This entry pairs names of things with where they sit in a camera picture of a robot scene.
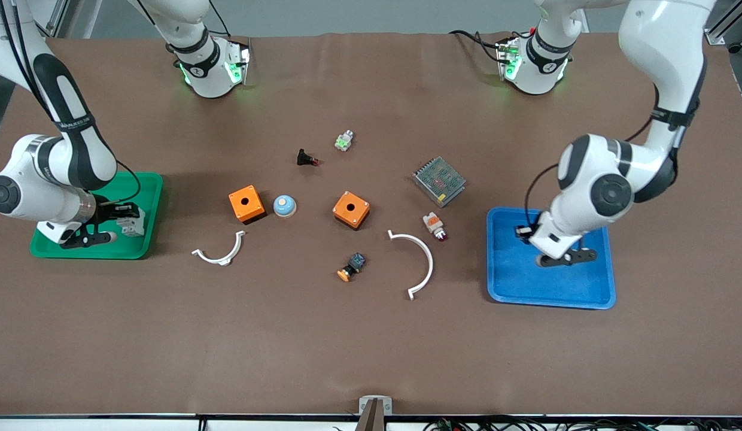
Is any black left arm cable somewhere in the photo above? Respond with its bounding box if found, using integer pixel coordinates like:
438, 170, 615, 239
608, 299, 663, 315
523, 162, 564, 229

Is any white red circuit breaker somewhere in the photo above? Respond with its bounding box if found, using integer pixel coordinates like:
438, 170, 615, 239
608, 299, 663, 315
117, 208, 146, 238

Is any small white curved clamp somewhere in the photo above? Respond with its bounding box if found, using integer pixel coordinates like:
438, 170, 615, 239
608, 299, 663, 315
191, 230, 247, 266

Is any blue plastic tray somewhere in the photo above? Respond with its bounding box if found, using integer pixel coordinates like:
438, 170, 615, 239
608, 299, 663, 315
486, 207, 617, 310

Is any black cable bundle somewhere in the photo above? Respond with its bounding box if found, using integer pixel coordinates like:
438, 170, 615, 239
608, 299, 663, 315
422, 415, 742, 431

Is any metal mesh power supply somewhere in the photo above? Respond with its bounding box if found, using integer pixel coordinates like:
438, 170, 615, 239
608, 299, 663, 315
412, 156, 467, 208

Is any orange white red indicator lamp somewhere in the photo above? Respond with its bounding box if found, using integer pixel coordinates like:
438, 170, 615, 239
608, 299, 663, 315
422, 212, 449, 242

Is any brown table cover mat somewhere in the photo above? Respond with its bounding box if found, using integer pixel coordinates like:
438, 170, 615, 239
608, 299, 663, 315
0, 33, 742, 417

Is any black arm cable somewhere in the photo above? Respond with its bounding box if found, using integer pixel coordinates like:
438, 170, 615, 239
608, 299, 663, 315
111, 157, 142, 210
523, 162, 564, 229

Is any green plastic tray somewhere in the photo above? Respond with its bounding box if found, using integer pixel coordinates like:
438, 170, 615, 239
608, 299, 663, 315
29, 172, 164, 260

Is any black base cable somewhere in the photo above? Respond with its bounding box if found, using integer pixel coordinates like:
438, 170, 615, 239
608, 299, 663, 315
449, 29, 504, 63

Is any large white curved clamp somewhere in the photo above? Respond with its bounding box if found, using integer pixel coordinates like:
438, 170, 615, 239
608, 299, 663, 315
388, 230, 435, 301

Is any white table edge rail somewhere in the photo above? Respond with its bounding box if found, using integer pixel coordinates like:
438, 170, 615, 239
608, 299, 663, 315
0, 413, 742, 431

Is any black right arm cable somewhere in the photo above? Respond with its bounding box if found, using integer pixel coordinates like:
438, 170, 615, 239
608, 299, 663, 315
111, 157, 142, 210

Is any orange button enclosure box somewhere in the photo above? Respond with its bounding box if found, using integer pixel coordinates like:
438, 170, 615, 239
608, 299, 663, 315
332, 190, 371, 230
229, 185, 267, 224

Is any metal table edge bracket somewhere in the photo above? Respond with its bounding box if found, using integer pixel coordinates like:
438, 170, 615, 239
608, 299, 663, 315
356, 395, 393, 431

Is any aluminium frame profile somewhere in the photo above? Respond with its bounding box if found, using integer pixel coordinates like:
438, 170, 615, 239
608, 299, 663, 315
45, 0, 102, 38
703, 0, 742, 45

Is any yellow mushroom push button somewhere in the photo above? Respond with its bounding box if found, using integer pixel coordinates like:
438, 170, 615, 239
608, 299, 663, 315
337, 252, 367, 283

